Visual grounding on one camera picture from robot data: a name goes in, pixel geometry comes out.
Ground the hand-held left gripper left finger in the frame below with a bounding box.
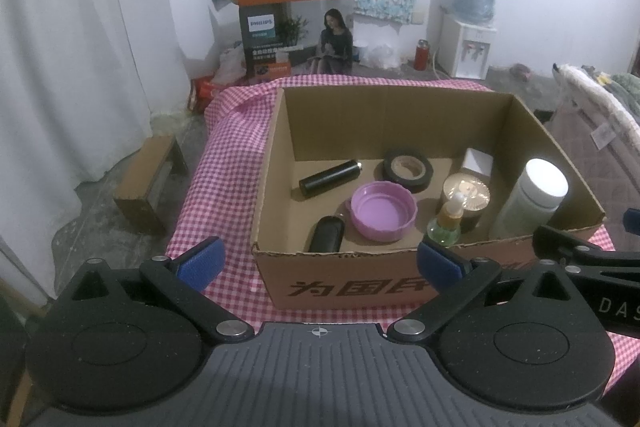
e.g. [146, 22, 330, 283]
[70, 236, 256, 343]

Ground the white plastic bag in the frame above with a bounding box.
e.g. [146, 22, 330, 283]
[215, 44, 249, 86]
[357, 42, 401, 69]

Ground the brown cardboard box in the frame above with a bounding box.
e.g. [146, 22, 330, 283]
[251, 87, 607, 312]

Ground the small white box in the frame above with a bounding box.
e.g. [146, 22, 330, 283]
[461, 148, 496, 178]

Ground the black oval case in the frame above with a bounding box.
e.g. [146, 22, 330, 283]
[307, 215, 346, 254]

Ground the black tape roll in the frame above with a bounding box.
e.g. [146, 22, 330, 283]
[383, 149, 434, 194]

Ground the quilted mattress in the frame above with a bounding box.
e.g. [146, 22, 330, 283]
[545, 97, 640, 249]

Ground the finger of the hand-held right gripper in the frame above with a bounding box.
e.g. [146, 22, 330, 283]
[623, 206, 640, 239]
[531, 224, 640, 281]

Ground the purple plastic lid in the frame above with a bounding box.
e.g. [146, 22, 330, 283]
[345, 181, 419, 242]

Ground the black cylinder tube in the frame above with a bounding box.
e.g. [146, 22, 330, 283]
[299, 159, 364, 200]

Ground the white pill bottle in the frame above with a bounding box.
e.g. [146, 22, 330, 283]
[490, 158, 570, 241]

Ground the red snack packet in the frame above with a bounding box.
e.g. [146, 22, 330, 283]
[187, 76, 221, 116]

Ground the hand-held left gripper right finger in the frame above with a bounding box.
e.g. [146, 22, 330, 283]
[387, 238, 576, 343]

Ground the pink checkered tablecloth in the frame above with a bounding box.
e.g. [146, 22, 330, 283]
[165, 76, 640, 403]

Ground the dropper bottle with white bulb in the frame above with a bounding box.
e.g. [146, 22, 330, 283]
[426, 191, 469, 248]

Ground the white water dispenser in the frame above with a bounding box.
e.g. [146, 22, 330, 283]
[439, 13, 499, 80]

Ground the pale fluffy blanket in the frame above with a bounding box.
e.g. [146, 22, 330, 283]
[552, 63, 640, 134]

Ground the white curtain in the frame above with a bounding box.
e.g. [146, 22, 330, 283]
[0, 0, 189, 309]

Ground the wooden stool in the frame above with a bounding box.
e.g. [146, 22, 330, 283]
[112, 134, 190, 236]

